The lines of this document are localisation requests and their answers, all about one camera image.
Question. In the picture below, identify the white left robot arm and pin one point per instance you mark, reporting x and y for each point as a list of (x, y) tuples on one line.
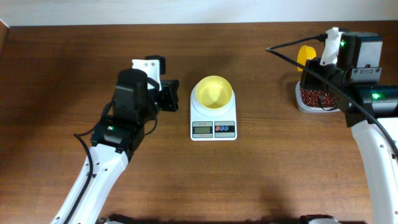
[(137, 100)]

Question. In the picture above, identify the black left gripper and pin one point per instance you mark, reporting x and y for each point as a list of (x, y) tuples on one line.
[(169, 90)]

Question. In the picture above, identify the red beans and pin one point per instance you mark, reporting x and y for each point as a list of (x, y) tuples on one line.
[(317, 98)]

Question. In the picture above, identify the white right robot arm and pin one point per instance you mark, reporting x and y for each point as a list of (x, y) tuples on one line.
[(370, 110)]

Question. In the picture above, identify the white digital kitchen scale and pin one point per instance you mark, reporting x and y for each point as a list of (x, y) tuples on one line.
[(213, 116)]

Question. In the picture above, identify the clear plastic bean container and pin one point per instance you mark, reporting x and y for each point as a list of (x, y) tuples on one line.
[(309, 109)]

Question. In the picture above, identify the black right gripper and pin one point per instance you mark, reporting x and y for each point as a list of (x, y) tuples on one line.
[(306, 82)]

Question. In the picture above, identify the yellow plastic measuring scoop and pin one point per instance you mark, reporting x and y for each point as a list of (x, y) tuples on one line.
[(306, 53)]

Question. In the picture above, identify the yellow plastic bowl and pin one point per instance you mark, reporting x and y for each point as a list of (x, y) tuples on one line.
[(213, 92)]

